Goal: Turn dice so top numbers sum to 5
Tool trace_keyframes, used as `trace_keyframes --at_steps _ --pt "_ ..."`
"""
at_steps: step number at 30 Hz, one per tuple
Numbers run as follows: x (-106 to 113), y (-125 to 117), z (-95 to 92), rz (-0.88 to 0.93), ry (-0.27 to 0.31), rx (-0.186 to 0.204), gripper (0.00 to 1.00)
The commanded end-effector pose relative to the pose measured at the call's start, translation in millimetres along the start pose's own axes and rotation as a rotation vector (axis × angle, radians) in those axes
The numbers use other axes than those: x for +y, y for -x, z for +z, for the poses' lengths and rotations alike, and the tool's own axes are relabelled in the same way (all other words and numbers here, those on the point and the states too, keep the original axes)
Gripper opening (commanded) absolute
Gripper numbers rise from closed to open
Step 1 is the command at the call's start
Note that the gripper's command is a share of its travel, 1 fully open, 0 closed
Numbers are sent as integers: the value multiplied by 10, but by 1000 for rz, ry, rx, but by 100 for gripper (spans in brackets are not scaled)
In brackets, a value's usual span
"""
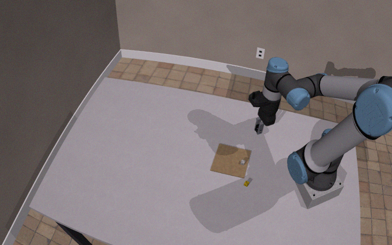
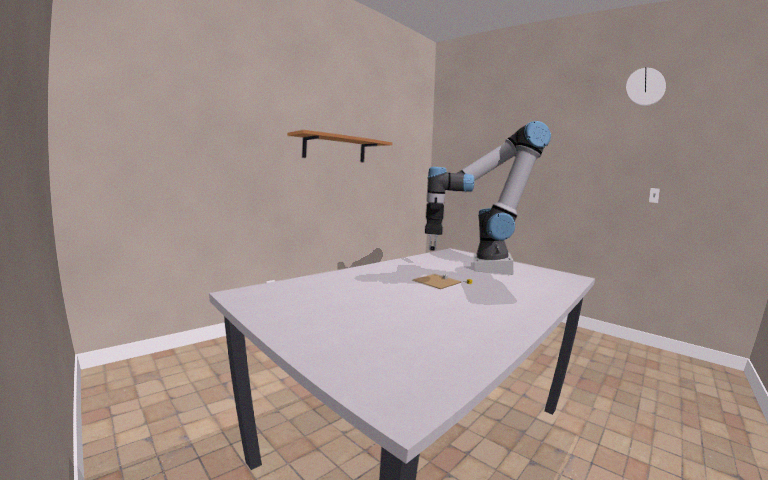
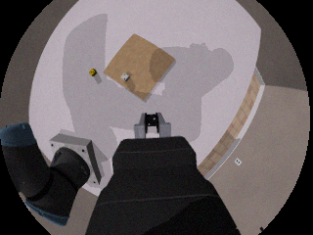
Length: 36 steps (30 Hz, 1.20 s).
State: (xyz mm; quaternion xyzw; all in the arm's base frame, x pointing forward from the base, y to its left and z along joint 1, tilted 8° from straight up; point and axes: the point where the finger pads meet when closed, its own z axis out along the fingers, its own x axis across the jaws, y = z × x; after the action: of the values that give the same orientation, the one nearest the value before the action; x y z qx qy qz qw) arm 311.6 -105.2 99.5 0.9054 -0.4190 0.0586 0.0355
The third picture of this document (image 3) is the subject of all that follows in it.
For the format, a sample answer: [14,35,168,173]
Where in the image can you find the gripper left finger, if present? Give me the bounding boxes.
[134,113,148,139]

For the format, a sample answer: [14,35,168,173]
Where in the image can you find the black die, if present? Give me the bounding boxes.
[147,114,157,126]

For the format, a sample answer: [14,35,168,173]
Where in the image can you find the brown square mat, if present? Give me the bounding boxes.
[104,33,175,100]

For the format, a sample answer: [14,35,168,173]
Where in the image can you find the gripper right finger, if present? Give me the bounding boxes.
[156,113,171,137]

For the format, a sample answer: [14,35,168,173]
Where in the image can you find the grey die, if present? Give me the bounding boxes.
[120,73,130,81]

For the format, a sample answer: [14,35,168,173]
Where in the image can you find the yellow die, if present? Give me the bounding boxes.
[89,69,97,76]

